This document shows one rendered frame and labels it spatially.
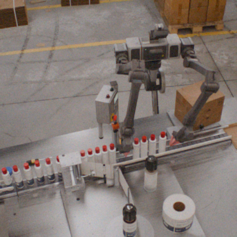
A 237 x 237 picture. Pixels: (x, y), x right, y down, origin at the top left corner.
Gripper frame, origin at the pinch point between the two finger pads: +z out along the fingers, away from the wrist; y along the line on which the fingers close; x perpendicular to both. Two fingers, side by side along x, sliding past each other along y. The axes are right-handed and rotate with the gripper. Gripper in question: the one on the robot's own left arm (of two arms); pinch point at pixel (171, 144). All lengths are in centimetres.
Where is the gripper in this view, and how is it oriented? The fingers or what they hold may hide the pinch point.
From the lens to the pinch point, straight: 309.7
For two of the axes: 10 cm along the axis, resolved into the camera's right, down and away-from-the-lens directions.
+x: 7.5, 3.3, 5.7
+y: 2.8, 6.3, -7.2
